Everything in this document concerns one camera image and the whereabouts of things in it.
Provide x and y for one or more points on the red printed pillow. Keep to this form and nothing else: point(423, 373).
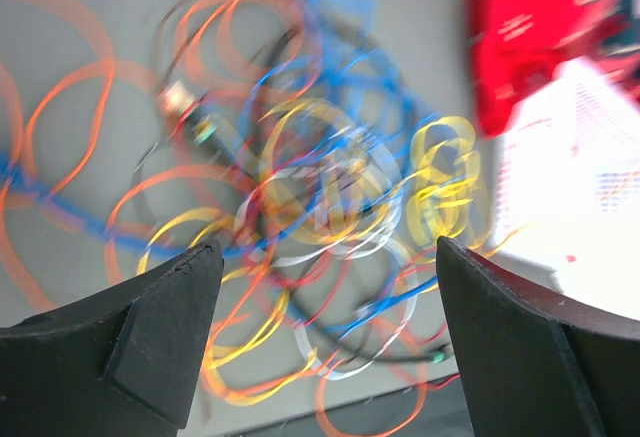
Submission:
point(518, 45)

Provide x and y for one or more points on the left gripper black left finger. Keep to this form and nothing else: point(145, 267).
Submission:
point(122, 362)

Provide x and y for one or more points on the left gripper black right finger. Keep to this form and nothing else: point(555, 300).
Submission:
point(534, 362)

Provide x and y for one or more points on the white basket right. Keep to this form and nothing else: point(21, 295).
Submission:
point(567, 188)

